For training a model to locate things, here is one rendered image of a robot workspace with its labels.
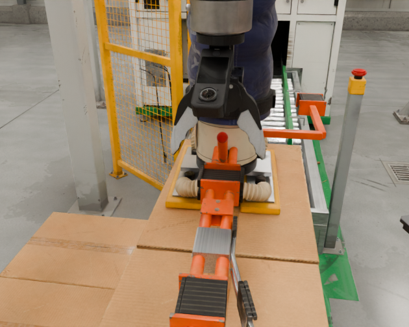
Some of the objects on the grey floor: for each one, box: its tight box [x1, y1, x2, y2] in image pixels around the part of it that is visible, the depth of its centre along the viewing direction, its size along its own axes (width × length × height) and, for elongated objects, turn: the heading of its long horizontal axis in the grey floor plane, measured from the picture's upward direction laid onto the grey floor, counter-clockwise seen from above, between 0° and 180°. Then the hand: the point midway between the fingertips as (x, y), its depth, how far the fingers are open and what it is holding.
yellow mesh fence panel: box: [94, 0, 184, 191], centre depth 245 cm, size 87×10×210 cm, turn 44°
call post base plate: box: [323, 237, 344, 255], centre depth 238 cm, size 15×15×3 cm
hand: (217, 159), depth 67 cm, fingers open, 14 cm apart
